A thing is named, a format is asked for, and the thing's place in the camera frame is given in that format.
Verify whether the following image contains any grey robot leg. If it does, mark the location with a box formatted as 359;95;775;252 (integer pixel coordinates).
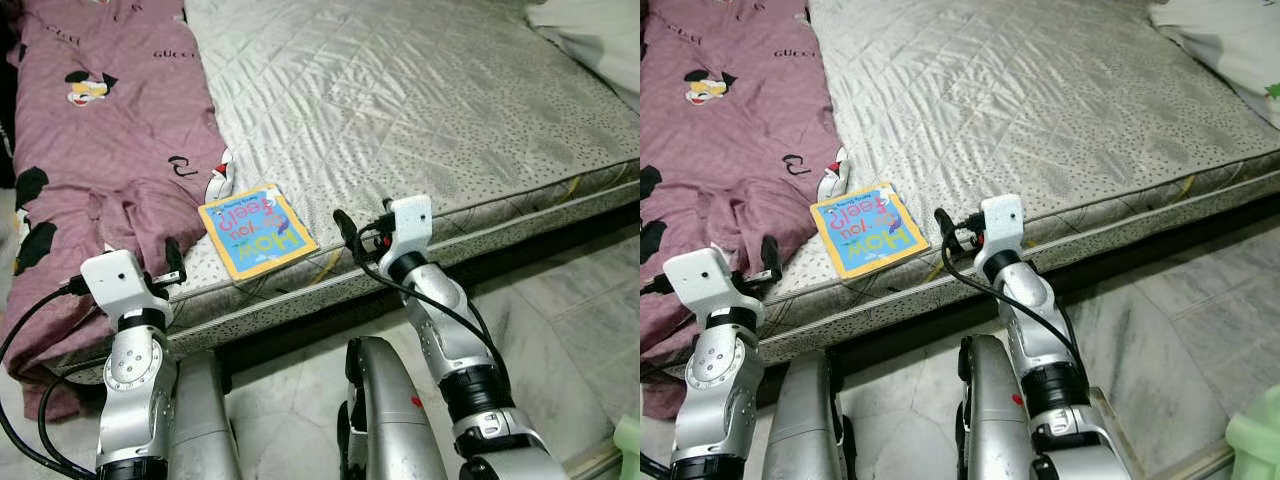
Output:
950;335;1046;480
170;350;241;480
765;350;851;480
335;338;451;480

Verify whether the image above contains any grey left robot leg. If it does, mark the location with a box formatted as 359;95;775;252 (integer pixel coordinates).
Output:
170;350;241;480
765;350;851;480

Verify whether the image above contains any pink cartoon print blanket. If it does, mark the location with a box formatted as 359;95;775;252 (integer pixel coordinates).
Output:
640;0;851;421
0;0;236;421

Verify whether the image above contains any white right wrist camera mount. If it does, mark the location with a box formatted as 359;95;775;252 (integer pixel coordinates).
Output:
385;195;434;263
978;194;1026;259

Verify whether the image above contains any cream pillow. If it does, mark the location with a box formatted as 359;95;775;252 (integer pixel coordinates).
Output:
525;0;641;111
1150;0;1280;131

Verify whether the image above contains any grey right robot leg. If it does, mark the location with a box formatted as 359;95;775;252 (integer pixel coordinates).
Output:
335;338;451;480
950;335;1046;480

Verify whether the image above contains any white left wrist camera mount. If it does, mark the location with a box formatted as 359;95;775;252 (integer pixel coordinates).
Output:
663;247;766;326
80;250;176;326

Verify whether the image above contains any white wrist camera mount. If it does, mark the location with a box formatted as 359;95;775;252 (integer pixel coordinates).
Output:
385;195;434;263
978;194;1026;259
80;250;176;326
663;247;766;326

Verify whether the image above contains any colourful children's book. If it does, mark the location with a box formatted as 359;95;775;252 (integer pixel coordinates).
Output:
198;184;319;281
810;182;926;279

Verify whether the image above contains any white quilted mattress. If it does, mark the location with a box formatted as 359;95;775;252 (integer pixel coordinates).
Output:
45;0;641;386
760;0;1280;346

